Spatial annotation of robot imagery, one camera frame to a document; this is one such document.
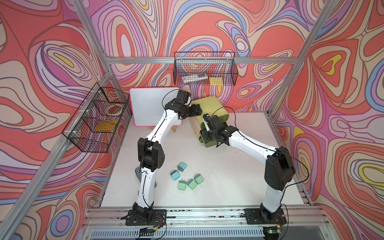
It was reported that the yellow green drawer cabinet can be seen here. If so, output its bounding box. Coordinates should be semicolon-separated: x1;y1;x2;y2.
190;96;230;143

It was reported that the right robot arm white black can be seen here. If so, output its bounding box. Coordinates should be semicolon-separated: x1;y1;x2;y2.
202;126;296;214

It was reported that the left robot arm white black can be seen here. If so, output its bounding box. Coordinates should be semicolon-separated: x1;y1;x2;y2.
133;101;203;210

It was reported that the yellow block in back basket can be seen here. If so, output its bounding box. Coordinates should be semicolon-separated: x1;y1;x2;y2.
209;77;224;87

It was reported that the grey box in back basket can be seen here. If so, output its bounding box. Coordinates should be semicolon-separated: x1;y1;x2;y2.
182;73;209;84

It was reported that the pink framed whiteboard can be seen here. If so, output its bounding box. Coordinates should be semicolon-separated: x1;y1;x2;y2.
129;87;179;127

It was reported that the green plug right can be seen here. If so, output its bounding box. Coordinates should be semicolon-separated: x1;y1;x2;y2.
194;174;204;185

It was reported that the green plug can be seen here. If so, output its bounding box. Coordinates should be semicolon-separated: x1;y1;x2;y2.
187;179;198;190
178;180;187;191
194;174;204;185

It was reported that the teal plug top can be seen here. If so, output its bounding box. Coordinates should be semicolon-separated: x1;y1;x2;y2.
177;162;188;172

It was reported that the teal plug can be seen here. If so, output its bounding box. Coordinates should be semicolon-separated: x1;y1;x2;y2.
177;162;188;172
171;170;180;181

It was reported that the green plug bottom middle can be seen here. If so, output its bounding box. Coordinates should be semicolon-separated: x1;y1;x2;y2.
187;179;198;190

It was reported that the teal plug left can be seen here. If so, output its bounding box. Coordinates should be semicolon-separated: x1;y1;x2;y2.
171;170;180;181

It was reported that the green plug bottom left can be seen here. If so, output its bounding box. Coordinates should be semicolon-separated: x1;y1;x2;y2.
178;180;187;191

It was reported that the yellow item in left basket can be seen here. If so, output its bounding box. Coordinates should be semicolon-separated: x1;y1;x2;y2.
94;120;118;133

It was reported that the green circuit board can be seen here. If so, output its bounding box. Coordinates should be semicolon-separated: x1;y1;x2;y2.
139;228;159;236

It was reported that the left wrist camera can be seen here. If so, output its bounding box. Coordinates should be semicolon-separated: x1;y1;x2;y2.
175;90;192;106

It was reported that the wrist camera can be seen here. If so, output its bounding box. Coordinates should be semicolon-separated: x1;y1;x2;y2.
203;114;223;132
175;90;192;106

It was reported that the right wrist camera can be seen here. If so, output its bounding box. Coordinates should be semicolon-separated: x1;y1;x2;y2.
203;114;223;132

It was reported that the black wire basket back wall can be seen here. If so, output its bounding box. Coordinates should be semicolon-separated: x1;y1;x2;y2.
174;51;239;87

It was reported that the black wire basket wall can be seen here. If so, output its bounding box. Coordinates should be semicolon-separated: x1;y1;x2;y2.
174;51;239;87
62;83;130;153

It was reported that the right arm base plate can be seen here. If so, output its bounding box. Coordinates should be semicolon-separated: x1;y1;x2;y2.
244;207;288;226

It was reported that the black wire basket left wall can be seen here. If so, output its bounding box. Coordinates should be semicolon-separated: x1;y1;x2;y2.
62;83;130;153

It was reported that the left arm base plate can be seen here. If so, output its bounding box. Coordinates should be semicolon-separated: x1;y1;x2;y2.
121;209;167;227

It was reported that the aluminium frame rail front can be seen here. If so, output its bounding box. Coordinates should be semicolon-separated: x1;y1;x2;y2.
78;205;338;240

